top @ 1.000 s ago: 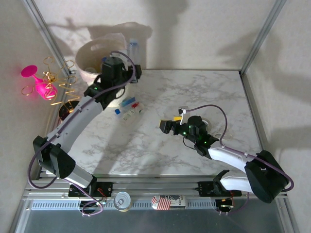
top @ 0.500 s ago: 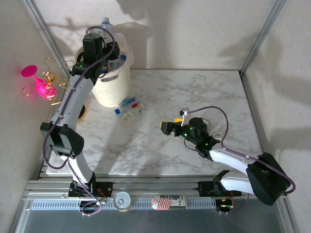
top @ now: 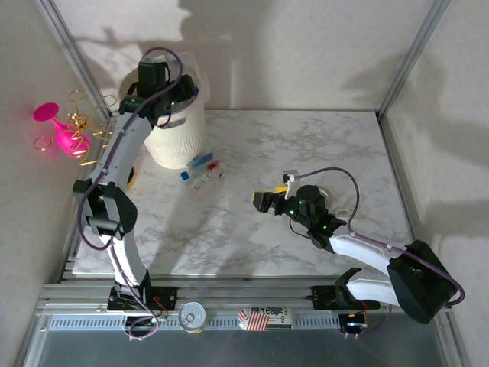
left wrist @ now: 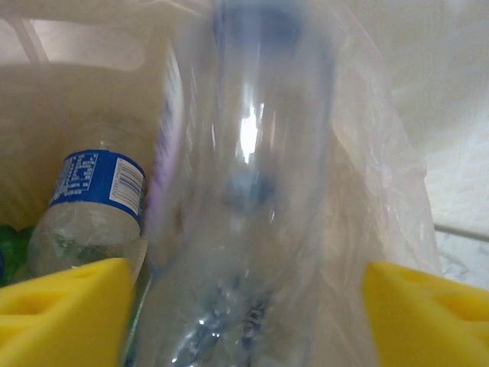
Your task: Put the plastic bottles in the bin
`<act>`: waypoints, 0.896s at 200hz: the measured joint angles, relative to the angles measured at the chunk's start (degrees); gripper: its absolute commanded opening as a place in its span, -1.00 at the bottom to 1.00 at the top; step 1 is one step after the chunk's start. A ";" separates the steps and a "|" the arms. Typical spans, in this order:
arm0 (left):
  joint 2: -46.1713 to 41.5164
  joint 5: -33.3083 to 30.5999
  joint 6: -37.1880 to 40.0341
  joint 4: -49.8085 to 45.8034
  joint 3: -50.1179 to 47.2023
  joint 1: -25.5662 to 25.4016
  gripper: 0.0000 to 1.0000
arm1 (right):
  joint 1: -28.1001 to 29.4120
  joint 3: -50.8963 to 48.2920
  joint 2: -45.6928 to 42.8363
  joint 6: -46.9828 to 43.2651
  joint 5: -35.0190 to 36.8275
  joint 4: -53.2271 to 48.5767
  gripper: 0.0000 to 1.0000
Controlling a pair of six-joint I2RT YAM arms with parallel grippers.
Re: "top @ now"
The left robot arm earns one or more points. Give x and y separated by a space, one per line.
118 153

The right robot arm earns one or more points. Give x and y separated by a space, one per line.
363 250

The white plastic bin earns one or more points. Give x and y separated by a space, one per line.
179 149

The white tape roll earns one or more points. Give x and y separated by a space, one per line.
328 193

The small clear bottle red cap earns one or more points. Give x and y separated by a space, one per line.
212 166

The small bottle pale green label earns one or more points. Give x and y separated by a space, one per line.
202 181

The clear bottle blue band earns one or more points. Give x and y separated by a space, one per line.
200 160

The pink wine glass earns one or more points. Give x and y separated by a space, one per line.
65 137

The silver tin can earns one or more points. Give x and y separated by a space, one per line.
192 317

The aluminium corner post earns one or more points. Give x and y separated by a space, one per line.
77 57
410 57

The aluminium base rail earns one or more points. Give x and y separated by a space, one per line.
248 294

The aluminium side rail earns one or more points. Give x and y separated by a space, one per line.
405 191
67 264

